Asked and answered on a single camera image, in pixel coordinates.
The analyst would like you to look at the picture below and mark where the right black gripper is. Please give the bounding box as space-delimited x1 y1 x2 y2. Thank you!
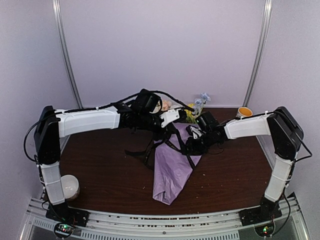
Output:
181 130 215 156

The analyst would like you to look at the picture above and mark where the black printed ribbon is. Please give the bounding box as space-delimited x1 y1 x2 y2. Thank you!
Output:
124 123 202 170

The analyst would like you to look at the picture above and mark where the peach flower stem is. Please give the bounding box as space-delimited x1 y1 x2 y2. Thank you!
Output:
161 100 173 112

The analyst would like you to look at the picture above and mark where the pink wrapping paper sheet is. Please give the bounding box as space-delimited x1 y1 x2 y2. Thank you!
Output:
152 123 203 206

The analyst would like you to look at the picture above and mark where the blue flower stem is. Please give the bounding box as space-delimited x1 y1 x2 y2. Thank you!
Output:
194 92 211 116

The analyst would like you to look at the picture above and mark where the patterned mug orange inside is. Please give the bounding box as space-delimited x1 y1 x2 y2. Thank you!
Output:
236 106 253 118

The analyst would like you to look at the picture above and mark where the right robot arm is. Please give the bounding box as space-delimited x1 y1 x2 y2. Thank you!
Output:
182 106 304 221

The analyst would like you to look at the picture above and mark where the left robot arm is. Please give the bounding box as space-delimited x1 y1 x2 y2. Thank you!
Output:
29 89 181 222

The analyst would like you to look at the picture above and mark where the round white bowl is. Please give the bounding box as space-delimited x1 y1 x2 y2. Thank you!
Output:
61 174 80 200

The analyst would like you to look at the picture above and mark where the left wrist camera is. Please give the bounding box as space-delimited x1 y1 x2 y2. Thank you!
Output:
159 109 187 128

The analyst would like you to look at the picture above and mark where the front aluminium rail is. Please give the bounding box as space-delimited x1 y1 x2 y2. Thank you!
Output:
17 197 311 240

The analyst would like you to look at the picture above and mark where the right aluminium frame post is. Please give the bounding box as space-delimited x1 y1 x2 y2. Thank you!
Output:
242 0 273 107

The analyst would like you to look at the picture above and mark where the aluminium frame post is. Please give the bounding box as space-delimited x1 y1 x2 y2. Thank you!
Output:
242 0 273 107
52 0 83 109

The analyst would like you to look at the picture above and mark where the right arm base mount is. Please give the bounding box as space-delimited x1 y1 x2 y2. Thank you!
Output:
238 206 282 227

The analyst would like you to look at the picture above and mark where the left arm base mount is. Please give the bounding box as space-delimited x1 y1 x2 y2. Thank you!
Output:
45 208 90 227

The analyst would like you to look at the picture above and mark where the left aluminium frame post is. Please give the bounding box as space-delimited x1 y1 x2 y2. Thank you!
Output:
52 0 83 109

